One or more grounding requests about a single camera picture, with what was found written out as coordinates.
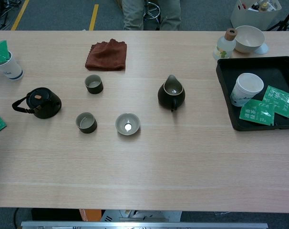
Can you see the grey-green ceramic tea strainer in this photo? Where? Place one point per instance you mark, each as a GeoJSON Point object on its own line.
{"type": "Point", "coordinates": [121, 124]}

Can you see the black equipment stand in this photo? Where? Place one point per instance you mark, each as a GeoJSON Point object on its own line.
{"type": "Point", "coordinates": [0, 9]}

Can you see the black cast iron teapot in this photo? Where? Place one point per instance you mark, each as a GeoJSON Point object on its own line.
{"type": "Point", "coordinates": [46, 107]}

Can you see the chrome stool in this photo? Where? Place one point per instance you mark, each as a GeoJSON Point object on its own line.
{"type": "Point", "coordinates": [151, 12]}

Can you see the beige bowl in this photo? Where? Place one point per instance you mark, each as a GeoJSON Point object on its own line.
{"type": "Point", "coordinates": [249, 38]}

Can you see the white robot base chassis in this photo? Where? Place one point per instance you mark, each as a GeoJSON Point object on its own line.
{"type": "Point", "coordinates": [139, 214]}

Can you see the black tripod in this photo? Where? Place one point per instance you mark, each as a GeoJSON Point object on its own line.
{"type": "Point", "coordinates": [281, 23]}

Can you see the blue-striped white paper cup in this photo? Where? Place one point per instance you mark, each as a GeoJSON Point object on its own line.
{"type": "Point", "coordinates": [13, 69]}

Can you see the dark ceramic pouring pitcher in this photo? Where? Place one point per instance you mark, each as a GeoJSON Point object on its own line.
{"type": "Point", "coordinates": [166, 100]}

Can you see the white storage bin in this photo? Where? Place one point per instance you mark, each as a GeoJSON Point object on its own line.
{"type": "Point", "coordinates": [254, 19]}

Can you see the dark green cylindrical teacup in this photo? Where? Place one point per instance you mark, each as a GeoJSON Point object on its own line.
{"type": "Point", "coordinates": [94, 88]}
{"type": "Point", "coordinates": [87, 128]}

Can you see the person in khaki trousers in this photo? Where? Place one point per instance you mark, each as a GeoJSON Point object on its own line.
{"type": "Point", "coordinates": [131, 14]}

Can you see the black plastic tray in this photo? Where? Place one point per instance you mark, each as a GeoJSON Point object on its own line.
{"type": "Point", "coordinates": [278, 71]}

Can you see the glass bottle with wooden cap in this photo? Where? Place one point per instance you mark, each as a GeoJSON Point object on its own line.
{"type": "Point", "coordinates": [224, 45]}

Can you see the brown folded cloth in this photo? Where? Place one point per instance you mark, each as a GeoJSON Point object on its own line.
{"type": "Point", "coordinates": [106, 57]}

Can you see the green-printed white paper cup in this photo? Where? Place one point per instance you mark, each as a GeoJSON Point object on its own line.
{"type": "Point", "coordinates": [242, 93]}

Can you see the white saucer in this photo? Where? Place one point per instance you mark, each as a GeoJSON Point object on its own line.
{"type": "Point", "coordinates": [263, 48]}

